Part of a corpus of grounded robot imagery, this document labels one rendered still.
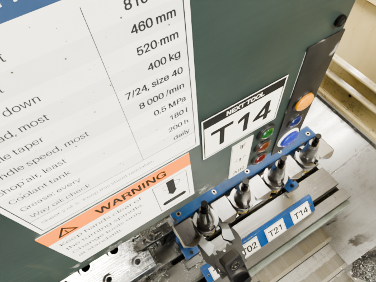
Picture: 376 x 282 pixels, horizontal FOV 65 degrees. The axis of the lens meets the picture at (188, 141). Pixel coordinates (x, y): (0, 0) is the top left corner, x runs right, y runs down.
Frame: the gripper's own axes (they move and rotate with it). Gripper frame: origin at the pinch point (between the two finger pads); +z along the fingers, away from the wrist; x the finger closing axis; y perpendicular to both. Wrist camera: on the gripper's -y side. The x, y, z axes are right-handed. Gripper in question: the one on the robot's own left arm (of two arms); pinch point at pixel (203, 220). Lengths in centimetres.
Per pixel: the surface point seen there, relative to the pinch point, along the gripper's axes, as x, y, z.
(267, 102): 5, -53, -5
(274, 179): 20.3, -4.9, -2.0
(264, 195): 16.5, -2.2, -3.6
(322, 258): 37, 47, -27
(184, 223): -4.8, -2.1, 1.5
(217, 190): 6.9, -3.0, 3.9
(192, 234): -4.7, -2.3, -1.9
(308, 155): 31.5, -6.0, -2.0
